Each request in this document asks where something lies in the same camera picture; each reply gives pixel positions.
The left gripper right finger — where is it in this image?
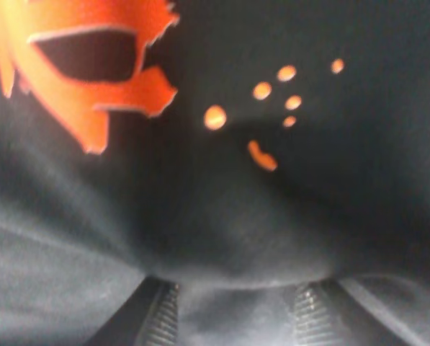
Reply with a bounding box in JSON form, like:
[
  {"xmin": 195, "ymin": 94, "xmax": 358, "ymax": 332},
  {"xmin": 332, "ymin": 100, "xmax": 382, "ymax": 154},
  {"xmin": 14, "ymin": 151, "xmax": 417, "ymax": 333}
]
[{"xmin": 294, "ymin": 280, "xmax": 405, "ymax": 346}]

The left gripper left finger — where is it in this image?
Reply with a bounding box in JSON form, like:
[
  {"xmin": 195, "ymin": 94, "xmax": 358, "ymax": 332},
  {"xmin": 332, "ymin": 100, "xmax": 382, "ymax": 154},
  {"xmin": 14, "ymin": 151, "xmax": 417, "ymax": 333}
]
[{"xmin": 86, "ymin": 277, "xmax": 179, "ymax": 346}]

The black printed t-shirt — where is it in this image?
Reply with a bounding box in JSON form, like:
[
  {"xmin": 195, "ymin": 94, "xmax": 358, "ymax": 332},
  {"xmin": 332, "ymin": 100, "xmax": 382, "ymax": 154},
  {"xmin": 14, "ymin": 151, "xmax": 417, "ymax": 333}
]
[{"xmin": 0, "ymin": 1, "xmax": 430, "ymax": 345}]

